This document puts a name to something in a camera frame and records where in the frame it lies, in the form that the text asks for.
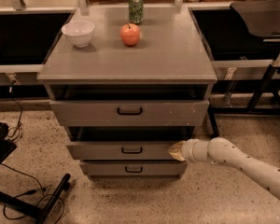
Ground grey drawer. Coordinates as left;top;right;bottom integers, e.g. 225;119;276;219
50;101;209;127
79;161;187;177
66;141;175;161

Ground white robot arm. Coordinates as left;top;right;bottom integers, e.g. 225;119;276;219
168;137;280;201

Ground grey drawer cabinet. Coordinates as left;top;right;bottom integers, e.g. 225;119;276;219
36;5;218;180

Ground grey bottom drawer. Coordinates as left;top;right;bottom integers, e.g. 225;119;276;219
79;161;187;177

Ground grey top drawer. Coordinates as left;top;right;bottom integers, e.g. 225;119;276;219
50;101;209;127

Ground red apple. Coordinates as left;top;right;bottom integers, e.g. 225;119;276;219
120;23;140;46

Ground white bowl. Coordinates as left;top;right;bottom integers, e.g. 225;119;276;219
62;21;95;48

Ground green soda can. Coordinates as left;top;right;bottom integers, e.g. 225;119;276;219
128;0;144;24

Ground black stand with base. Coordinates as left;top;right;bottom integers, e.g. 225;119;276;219
0;122;70;224

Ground black cable on floor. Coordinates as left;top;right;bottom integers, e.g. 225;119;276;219
0;162;66;221

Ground black hanging cable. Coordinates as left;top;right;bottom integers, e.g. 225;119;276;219
6;79;23;142

